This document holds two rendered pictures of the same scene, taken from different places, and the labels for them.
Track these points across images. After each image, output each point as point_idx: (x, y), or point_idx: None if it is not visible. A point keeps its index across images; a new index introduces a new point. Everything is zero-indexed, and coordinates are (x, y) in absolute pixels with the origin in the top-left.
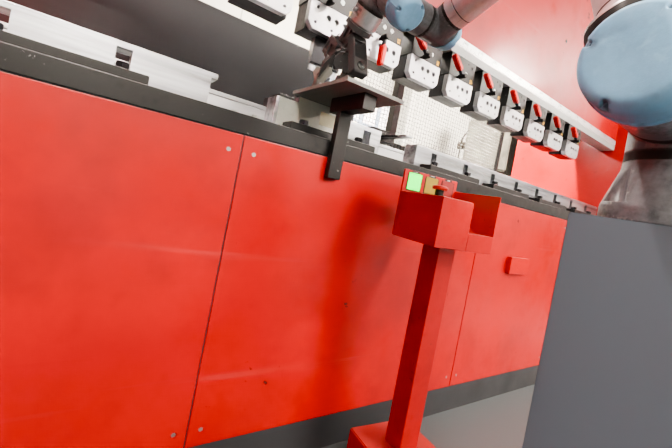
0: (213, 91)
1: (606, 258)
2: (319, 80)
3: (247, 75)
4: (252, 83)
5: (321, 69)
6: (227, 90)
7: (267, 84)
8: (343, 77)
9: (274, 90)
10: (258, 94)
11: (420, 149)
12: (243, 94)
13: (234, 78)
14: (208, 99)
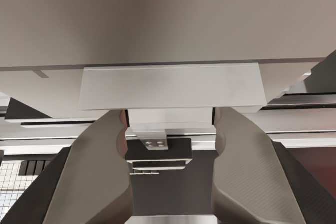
0: (281, 137)
1: None
2: (251, 129)
3: (186, 208)
4: (177, 200)
5: (314, 180)
6: (206, 178)
7: (156, 206)
8: (111, 194)
9: (145, 201)
10: (166, 187)
11: None
12: (185, 180)
13: (202, 197)
14: (284, 122)
